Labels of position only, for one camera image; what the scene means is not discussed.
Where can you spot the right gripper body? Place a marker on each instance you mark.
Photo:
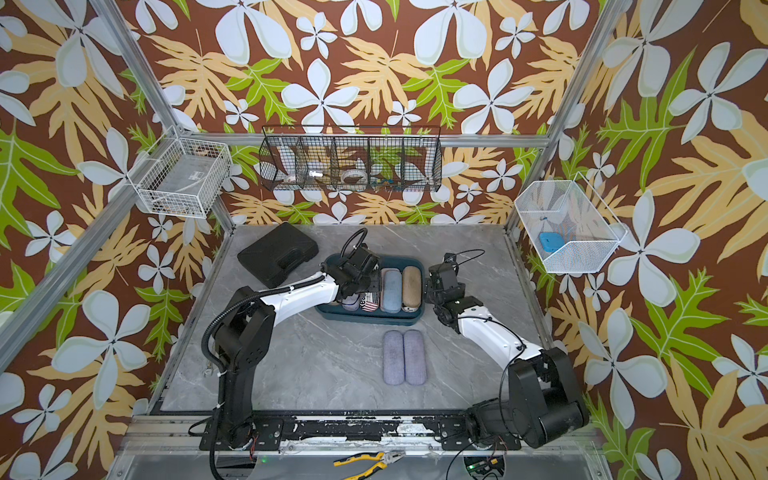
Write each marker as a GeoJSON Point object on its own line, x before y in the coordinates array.
{"type": "Point", "coordinates": [431, 295]}

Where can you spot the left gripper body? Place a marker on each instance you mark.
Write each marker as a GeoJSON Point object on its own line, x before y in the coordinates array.
{"type": "Point", "coordinates": [364, 283]}

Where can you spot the tan fabric glasses case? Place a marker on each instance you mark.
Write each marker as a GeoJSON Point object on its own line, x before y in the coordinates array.
{"type": "Point", "coordinates": [411, 289]}

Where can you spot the flag print glasses case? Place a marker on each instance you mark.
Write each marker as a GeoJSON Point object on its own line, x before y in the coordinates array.
{"type": "Point", "coordinates": [370, 301]}

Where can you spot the light blue glasses case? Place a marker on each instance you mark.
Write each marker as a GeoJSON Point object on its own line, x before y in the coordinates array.
{"type": "Point", "coordinates": [391, 290]}

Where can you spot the lavender glasses case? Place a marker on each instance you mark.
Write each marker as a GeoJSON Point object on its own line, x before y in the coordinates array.
{"type": "Point", "coordinates": [414, 358]}
{"type": "Point", "coordinates": [393, 370]}

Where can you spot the purple fabric glasses case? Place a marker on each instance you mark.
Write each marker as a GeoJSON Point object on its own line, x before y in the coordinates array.
{"type": "Point", "coordinates": [351, 303]}

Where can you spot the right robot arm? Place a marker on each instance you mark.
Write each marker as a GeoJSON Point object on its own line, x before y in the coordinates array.
{"type": "Point", "coordinates": [539, 398]}

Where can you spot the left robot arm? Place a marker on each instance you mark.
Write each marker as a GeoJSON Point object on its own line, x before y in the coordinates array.
{"type": "Point", "coordinates": [239, 337]}

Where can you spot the teal plastic storage tray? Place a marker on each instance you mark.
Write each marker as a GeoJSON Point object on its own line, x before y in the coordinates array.
{"type": "Point", "coordinates": [378, 317]}

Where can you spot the black plastic tool case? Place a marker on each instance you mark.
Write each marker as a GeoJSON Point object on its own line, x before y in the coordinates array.
{"type": "Point", "coordinates": [273, 257]}

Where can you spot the tape roll in basket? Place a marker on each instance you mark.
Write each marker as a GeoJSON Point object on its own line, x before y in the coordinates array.
{"type": "Point", "coordinates": [354, 177]}

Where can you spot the blue object in basket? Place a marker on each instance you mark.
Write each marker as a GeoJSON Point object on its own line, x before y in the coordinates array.
{"type": "Point", "coordinates": [551, 242]}

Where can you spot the black wire basket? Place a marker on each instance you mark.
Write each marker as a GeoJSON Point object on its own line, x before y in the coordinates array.
{"type": "Point", "coordinates": [396, 158]}

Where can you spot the white wire basket right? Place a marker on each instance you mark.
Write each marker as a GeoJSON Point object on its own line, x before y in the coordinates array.
{"type": "Point", "coordinates": [576, 210]}

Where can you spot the white wire basket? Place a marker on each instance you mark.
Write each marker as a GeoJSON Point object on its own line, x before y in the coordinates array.
{"type": "Point", "coordinates": [181, 175]}
{"type": "Point", "coordinates": [576, 210]}

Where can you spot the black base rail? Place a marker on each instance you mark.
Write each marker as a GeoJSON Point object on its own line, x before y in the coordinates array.
{"type": "Point", "coordinates": [411, 431]}

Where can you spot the white wire basket left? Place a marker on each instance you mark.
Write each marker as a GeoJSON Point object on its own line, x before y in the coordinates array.
{"type": "Point", "coordinates": [181, 175]}

